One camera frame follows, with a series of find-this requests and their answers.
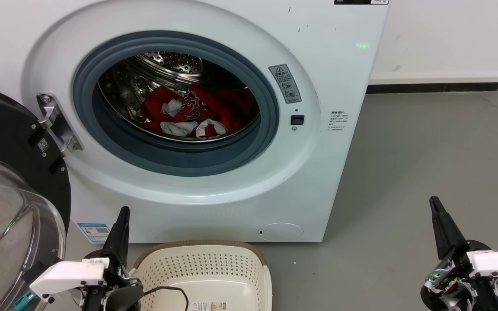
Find thin black cable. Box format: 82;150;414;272
143;286;189;311

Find small printed text label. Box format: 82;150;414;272
328;111;350;133

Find grey rubber door gasket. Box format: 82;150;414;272
72;30;280;177

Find teal plastic piece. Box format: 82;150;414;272
13;291;39;311

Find white sticker with barcode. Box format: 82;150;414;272
190;301;227;311

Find blue energy label sticker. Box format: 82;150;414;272
77;222;111;244

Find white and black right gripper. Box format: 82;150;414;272
420;196;498;311

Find cream perforated laundry basket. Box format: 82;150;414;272
129;240;273;311

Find metal door hinge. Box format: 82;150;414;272
36;92;84;157

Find black round washer door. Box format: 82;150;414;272
0;84;72;311

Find grey warning sticker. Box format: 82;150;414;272
268;64;302;104

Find steel washing machine drum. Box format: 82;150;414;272
97;51;261;143

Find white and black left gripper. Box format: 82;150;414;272
29;206;144;311

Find red and white garment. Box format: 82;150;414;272
140;83;259;139

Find round white filter cover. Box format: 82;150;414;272
258;222;304;242

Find white and black baseboard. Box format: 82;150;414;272
366;71;498;95

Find white front-load washing machine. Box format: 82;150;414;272
0;0;390;243

